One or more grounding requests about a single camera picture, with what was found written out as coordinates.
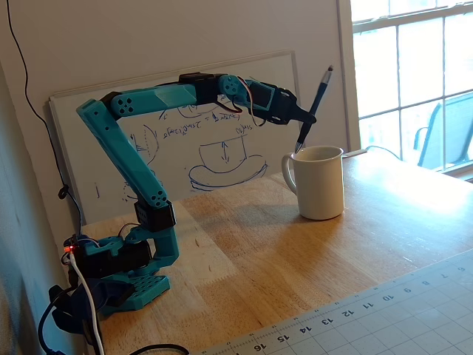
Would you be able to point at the whiteboard with blue writing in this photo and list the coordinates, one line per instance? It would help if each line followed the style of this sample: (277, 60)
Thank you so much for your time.
(177, 155)

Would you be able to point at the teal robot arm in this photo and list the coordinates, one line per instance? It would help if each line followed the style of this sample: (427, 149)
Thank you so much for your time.
(122, 148)

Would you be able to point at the dark patio chair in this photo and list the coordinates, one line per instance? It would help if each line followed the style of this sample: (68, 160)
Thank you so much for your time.
(454, 122)

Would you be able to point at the grey gridded cutting mat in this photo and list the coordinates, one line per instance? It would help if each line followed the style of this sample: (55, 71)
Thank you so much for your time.
(406, 321)

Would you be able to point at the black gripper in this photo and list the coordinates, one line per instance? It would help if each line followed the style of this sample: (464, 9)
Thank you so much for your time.
(286, 104)

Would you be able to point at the blue ballpoint pen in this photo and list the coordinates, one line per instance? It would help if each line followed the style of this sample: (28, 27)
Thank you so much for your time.
(320, 92)

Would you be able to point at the dark blue table clamp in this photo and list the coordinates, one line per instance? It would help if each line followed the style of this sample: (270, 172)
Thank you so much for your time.
(107, 292)

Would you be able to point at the white ceramic mug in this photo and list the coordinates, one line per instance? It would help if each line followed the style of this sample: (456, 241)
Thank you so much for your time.
(318, 185)

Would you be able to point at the white framed window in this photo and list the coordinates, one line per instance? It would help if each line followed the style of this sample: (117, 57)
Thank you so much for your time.
(397, 74)

